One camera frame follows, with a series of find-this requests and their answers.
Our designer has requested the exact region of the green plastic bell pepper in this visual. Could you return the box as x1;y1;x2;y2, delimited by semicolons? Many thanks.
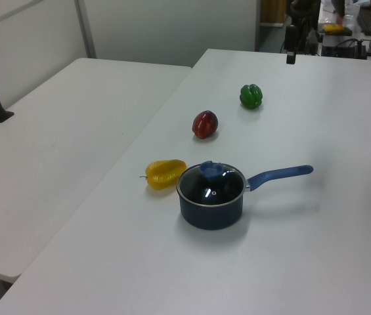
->
239;83;264;110

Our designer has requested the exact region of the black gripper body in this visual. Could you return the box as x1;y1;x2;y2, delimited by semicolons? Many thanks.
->
285;25;300;54

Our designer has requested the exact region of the yellow plastic starfruit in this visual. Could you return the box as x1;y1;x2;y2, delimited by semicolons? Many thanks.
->
139;159;188;191

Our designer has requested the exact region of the grey partition post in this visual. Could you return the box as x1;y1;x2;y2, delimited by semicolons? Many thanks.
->
74;0;98;60

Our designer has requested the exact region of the dark blue saucepan, blue handle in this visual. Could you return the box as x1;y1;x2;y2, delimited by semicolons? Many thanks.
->
176;164;315;231

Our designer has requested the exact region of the wooden cabinet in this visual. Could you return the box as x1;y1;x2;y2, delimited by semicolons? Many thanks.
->
259;0;288;26

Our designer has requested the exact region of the red plastic apple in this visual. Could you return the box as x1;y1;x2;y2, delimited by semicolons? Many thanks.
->
192;110;219;140

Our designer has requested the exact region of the black electronic device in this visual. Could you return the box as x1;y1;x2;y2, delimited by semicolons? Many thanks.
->
321;38;367;59

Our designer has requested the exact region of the glass lid with blue knob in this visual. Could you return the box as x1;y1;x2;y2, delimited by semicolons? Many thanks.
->
176;160;248;208

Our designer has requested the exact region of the yellow box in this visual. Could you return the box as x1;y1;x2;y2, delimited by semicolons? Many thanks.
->
322;23;344;34

